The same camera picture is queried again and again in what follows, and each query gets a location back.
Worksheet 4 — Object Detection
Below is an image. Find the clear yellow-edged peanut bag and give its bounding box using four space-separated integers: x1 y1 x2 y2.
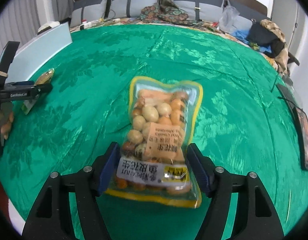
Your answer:
104 76 204 209

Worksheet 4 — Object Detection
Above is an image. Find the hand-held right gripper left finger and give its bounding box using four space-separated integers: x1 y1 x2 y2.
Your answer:
23 142 120 240

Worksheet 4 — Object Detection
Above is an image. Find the blue cloth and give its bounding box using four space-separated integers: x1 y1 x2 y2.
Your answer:
232 29 274 52

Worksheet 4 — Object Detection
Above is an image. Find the dark floral quilt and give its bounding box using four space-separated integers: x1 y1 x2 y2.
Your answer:
140 0 205 27

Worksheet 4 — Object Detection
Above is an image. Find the person's left hand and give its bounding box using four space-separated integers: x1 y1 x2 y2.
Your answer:
0 102 15 140

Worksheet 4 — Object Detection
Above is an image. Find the black and tan clothes pile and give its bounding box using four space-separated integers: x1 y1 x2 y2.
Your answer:
260 19 291 75

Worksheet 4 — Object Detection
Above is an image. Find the yellow brown snack packet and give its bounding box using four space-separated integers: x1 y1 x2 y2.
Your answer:
21 67 55 115

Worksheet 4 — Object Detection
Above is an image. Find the grey curtain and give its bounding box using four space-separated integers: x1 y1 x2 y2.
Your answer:
57 0 75 22

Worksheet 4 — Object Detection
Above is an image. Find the black smartphone lit screen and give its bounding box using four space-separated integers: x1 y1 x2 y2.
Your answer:
295 107 308 172

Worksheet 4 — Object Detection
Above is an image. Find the grey strapped pillow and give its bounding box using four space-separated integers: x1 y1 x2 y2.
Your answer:
168 0 226 22
224 0 267 31
110 0 162 18
70 0 112 28

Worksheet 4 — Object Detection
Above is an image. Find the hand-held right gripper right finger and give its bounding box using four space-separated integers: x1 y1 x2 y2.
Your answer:
186 142 286 240

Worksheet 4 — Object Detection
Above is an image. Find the black bag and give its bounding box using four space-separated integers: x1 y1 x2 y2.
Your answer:
246 22 287 48

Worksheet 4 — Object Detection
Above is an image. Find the black charging cable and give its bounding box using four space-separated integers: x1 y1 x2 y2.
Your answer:
270 76 279 93

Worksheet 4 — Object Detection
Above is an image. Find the black smartphone dark screen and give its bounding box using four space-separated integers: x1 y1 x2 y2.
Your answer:
276 84 299 111

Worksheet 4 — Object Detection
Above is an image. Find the white door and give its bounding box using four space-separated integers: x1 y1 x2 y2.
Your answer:
286 2 307 56

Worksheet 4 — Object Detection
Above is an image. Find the white folded cloth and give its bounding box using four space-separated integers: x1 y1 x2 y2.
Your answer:
38 21 60 35

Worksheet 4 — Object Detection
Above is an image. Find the clear plastic bag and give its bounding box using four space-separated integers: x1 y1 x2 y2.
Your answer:
218 4 241 33

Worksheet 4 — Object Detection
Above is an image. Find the green patterned blanket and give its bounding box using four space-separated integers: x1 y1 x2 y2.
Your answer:
0 22 308 240

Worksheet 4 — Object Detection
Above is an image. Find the white pleated curtain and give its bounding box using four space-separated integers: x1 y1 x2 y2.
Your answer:
0 0 48 53

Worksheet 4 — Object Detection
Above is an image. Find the black cable by pillow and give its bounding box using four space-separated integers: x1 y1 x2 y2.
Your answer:
103 3 117 20

